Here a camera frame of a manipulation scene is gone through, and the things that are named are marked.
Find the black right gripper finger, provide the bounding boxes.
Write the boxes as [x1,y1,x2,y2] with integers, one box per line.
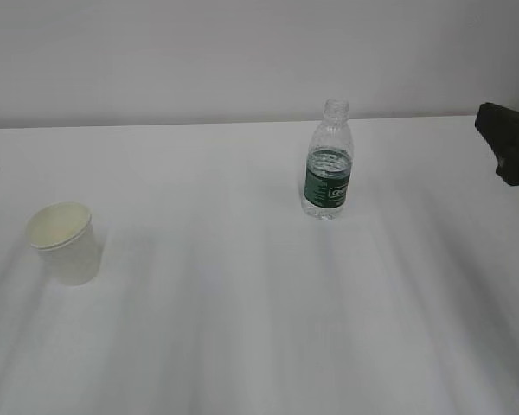
[475,103,519,186]

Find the white paper cup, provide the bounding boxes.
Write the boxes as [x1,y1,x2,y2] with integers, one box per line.
[26,201,99,286]

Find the clear green-label water bottle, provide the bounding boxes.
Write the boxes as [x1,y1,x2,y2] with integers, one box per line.
[302,99,354,220]

